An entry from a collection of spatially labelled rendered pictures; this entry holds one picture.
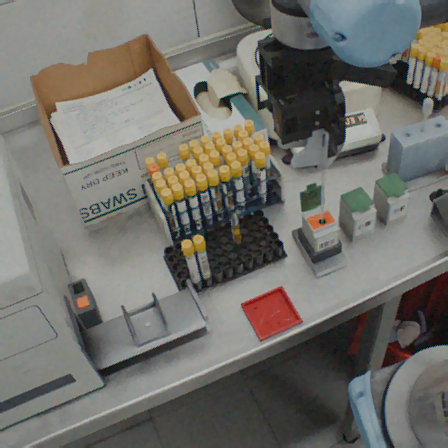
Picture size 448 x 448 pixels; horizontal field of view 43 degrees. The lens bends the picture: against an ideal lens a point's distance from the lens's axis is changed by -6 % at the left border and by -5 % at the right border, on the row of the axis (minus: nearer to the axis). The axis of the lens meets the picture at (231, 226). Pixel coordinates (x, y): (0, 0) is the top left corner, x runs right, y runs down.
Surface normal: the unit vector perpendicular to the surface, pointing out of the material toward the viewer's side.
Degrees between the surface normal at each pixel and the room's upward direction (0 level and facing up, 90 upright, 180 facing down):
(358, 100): 90
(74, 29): 90
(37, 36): 90
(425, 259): 0
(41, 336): 90
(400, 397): 38
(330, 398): 0
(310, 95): 0
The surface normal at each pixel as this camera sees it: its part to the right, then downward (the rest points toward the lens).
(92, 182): 0.44, 0.66
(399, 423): -0.72, -0.14
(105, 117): -0.11, -0.61
